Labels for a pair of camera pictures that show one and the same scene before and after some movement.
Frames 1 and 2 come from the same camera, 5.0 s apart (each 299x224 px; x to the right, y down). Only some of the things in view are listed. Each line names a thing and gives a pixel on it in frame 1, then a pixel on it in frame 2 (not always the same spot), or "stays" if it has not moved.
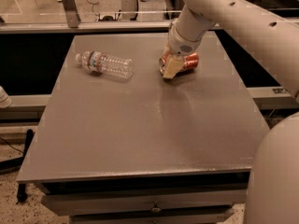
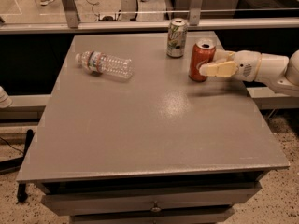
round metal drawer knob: x=155 y=209 stays
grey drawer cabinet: x=145 y=149 stays
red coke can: x=191 y=62 -> x=203 y=52
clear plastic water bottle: x=112 y=66 stays
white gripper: x=179 y=45 -> x=247 y=64
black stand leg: x=6 y=164 stays
